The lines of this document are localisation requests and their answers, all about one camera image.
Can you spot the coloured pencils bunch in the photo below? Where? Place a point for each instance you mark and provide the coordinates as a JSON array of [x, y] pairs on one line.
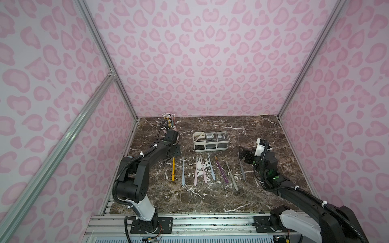
[[169, 121]]

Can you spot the aluminium frame rail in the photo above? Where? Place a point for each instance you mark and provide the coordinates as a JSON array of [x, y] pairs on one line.
[[190, 225]]

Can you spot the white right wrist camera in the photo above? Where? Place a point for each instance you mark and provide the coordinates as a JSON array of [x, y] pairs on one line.
[[260, 146]]

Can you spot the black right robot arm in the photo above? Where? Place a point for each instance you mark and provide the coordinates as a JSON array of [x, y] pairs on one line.
[[323, 222]]

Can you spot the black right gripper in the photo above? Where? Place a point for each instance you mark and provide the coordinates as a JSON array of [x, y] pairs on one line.
[[251, 156]]

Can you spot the grey blue toothbrush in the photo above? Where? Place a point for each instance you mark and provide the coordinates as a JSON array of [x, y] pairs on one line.
[[211, 167]]

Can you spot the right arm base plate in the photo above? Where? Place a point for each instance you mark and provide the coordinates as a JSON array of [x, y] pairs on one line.
[[264, 224]]

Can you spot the dark grey toothbrush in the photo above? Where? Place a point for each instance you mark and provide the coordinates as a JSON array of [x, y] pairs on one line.
[[241, 167]]

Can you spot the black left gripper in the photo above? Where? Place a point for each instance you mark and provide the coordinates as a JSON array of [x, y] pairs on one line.
[[174, 151]]

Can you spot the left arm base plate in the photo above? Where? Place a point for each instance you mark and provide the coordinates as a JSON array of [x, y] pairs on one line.
[[163, 224]]

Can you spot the pale pink toothbrush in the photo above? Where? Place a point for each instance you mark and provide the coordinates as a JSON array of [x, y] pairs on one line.
[[196, 172]]

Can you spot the cream toothbrush holder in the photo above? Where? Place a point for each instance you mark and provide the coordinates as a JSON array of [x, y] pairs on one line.
[[210, 141]]

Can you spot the light blue toothbrush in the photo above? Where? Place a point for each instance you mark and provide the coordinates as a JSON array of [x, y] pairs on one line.
[[183, 173]]

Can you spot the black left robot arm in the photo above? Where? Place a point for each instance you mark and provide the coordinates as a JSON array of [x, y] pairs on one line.
[[131, 182]]

